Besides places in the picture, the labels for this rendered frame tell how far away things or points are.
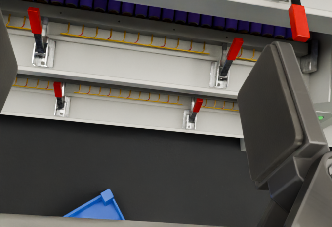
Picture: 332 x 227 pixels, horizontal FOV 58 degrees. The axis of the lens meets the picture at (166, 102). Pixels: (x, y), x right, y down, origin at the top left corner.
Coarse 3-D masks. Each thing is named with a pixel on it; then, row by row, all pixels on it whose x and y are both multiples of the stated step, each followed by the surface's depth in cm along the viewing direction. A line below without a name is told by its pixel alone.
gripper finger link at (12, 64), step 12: (0, 12) 9; (0, 24) 9; (0, 36) 9; (0, 48) 9; (12, 48) 10; (0, 60) 9; (12, 60) 10; (0, 72) 9; (12, 72) 10; (0, 84) 10; (0, 96) 10; (0, 108) 10
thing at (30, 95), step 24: (24, 96) 60; (48, 96) 61; (72, 96) 61; (96, 96) 62; (120, 96) 63; (144, 96) 64; (168, 96) 64; (192, 96) 63; (72, 120) 61; (96, 120) 62; (120, 120) 63; (144, 120) 64; (168, 120) 64; (192, 120) 63; (216, 120) 66; (240, 120) 67
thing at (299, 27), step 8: (296, 0) 27; (296, 8) 27; (304, 8) 27; (296, 16) 26; (304, 16) 26; (296, 24) 26; (304, 24) 26; (296, 32) 25; (304, 32) 26; (296, 40) 26; (304, 40) 26
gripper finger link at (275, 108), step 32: (256, 64) 11; (288, 64) 9; (256, 96) 10; (288, 96) 8; (256, 128) 10; (288, 128) 8; (320, 128) 8; (256, 160) 10; (288, 160) 8; (288, 192) 8
